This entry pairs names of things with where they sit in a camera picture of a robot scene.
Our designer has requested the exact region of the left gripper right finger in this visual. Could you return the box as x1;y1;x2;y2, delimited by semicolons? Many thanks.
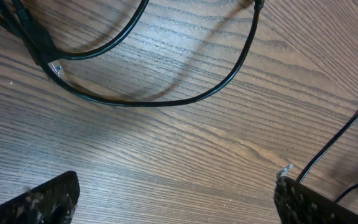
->
273;164;358;224

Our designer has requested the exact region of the black cable bundle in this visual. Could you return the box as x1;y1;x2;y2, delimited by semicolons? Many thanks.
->
0;0;265;108

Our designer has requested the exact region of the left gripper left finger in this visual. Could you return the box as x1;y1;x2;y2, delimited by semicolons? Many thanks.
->
0;170;80;224

